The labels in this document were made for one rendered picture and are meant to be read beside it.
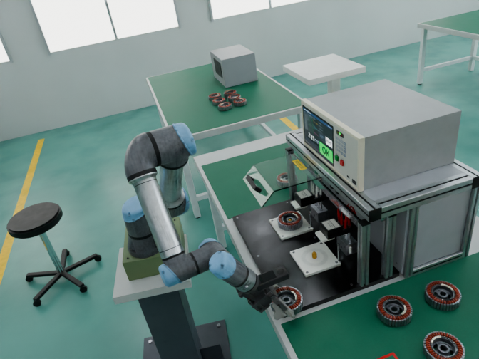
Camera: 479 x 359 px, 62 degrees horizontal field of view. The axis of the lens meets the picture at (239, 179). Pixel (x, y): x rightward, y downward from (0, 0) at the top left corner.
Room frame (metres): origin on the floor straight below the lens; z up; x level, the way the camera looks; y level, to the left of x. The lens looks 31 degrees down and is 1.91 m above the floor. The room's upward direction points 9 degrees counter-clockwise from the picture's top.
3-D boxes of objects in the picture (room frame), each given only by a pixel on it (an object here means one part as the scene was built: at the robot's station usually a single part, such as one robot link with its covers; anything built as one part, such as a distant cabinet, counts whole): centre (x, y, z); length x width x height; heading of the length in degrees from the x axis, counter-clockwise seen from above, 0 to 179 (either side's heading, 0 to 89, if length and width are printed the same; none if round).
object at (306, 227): (1.44, -0.19, 0.78); 0.15 x 0.15 x 0.01; 13
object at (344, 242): (1.23, -0.39, 0.80); 0.07 x 0.05 x 0.06; 13
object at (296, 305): (0.97, -0.09, 0.82); 0.11 x 0.11 x 0.04
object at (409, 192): (1.39, -0.53, 1.09); 0.68 x 0.44 x 0.05; 13
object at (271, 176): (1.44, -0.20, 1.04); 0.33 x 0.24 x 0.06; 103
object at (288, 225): (1.44, -0.19, 0.80); 0.11 x 0.11 x 0.04
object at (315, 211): (1.47, -0.33, 0.80); 0.07 x 0.05 x 0.06; 13
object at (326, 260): (1.20, -0.25, 0.78); 0.15 x 0.15 x 0.01; 13
